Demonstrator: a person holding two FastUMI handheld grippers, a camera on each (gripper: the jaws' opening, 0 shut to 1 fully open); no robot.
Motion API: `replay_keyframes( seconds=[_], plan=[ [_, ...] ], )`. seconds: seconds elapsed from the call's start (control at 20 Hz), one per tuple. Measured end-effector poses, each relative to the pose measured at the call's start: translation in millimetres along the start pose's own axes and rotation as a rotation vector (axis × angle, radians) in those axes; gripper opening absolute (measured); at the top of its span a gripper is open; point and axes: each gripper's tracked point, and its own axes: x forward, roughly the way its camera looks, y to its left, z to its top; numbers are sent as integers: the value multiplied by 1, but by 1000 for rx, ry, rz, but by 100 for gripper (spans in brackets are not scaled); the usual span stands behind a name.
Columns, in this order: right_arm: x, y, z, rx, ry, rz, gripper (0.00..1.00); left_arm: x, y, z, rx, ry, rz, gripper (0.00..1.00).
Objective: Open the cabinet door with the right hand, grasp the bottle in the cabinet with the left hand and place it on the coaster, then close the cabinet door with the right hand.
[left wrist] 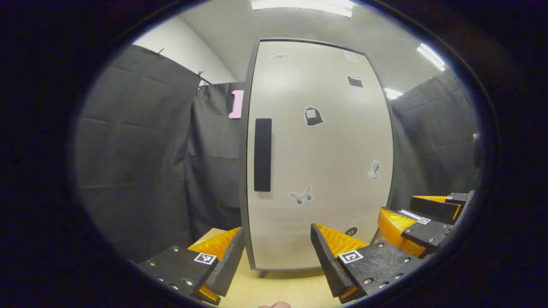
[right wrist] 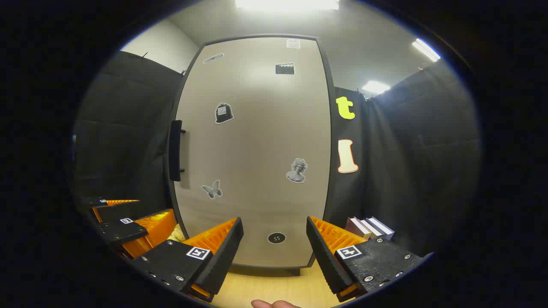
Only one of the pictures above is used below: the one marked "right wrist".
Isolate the black backdrop cloth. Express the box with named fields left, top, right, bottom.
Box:
left=73, top=50, right=480, bottom=257

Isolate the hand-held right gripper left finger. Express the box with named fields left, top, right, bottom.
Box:
left=128, top=216, right=244, bottom=302

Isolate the dark grey cabinet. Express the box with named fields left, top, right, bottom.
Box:
left=165, top=33, right=339, bottom=275

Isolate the ceiling light panel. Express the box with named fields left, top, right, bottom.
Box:
left=235, top=0, right=340, bottom=11
left=412, top=38, right=441, bottom=62
left=362, top=80, right=390, bottom=95

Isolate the upright book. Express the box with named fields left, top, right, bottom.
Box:
left=359, top=218, right=384, bottom=239
left=366, top=216, right=395, bottom=241
left=346, top=217, right=372, bottom=240

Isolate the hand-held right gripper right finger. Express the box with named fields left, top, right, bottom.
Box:
left=306, top=215, right=435, bottom=302

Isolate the black cabinet door handle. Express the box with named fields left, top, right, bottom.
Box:
left=169, top=120, right=186, bottom=182

